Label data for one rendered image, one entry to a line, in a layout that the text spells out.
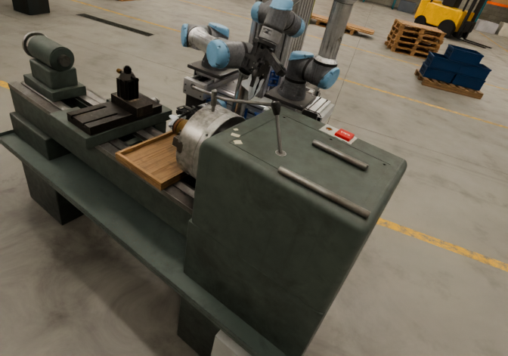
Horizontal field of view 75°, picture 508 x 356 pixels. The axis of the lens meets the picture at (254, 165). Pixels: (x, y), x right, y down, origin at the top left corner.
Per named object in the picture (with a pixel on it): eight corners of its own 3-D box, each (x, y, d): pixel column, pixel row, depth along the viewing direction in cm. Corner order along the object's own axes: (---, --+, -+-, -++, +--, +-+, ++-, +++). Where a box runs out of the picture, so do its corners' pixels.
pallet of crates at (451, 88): (466, 86, 738) (487, 51, 695) (480, 99, 672) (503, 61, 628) (413, 73, 746) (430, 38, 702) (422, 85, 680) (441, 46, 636)
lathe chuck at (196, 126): (238, 161, 156) (246, 101, 136) (191, 195, 134) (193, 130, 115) (224, 153, 159) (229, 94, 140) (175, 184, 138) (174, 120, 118)
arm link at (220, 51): (202, 45, 187) (246, 72, 146) (177, 44, 180) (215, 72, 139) (204, 23, 181) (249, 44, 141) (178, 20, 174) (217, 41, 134)
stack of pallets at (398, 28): (425, 53, 973) (437, 27, 932) (434, 61, 901) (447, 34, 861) (383, 44, 974) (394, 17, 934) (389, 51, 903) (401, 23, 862)
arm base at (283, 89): (283, 86, 185) (288, 69, 179) (308, 95, 181) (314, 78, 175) (273, 94, 173) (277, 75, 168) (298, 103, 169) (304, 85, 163)
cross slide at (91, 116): (162, 112, 184) (162, 104, 181) (90, 136, 152) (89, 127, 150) (140, 100, 191) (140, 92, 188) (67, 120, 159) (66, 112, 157)
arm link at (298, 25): (287, 13, 130) (273, 2, 121) (310, 21, 125) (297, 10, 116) (279, 32, 132) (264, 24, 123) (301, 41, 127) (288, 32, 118)
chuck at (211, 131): (244, 164, 154) (253, 105, 135) (197, 199, 133) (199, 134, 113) (238, 161, 156) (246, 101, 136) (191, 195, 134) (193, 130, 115)
